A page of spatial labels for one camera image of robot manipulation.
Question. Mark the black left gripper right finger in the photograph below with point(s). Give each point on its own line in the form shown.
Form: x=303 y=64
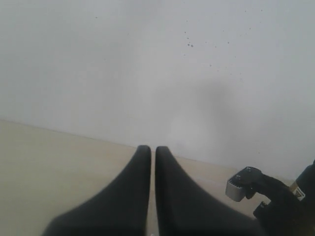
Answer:
x=186 y=209

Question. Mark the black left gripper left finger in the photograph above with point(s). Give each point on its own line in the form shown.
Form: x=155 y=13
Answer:
x=120 y=209

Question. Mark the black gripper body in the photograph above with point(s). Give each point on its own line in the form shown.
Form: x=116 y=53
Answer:
x=287 y=212

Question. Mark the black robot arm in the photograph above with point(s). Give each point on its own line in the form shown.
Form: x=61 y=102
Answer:
x=308 y=182

